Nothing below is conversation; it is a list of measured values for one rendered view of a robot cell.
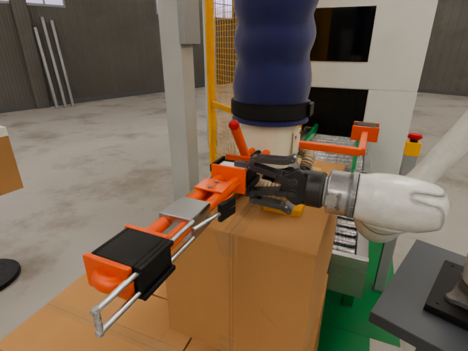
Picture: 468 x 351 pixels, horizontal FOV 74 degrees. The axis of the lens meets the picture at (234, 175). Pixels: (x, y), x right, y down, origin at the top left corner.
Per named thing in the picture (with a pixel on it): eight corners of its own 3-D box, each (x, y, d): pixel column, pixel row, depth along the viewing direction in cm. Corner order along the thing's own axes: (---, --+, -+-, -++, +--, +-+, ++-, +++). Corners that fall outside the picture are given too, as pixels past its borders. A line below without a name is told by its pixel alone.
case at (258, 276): (244, 231, 145) (246, 150, 130) (331, 253, 130) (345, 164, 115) (169, 329, 94) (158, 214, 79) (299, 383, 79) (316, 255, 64)
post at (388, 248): (372, 283, 206) (405, 138, 167) (384, 286, 204) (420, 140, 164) (372, 290, 200) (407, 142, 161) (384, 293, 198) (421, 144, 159)
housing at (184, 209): (181, 216, 59) (180, 194, 57) (212, 223, 56) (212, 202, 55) (159, 235, 53) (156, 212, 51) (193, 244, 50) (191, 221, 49)
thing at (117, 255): (131, 251, 48) (127, 223, 46) (170, 263, 45) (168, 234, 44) (88, 285, 41) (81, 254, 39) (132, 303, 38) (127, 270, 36)
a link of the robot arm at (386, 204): (353, 216, 55) (349, 229, 67) (455, 235, 50) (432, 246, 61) (361, 160, 58) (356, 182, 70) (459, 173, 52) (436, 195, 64)
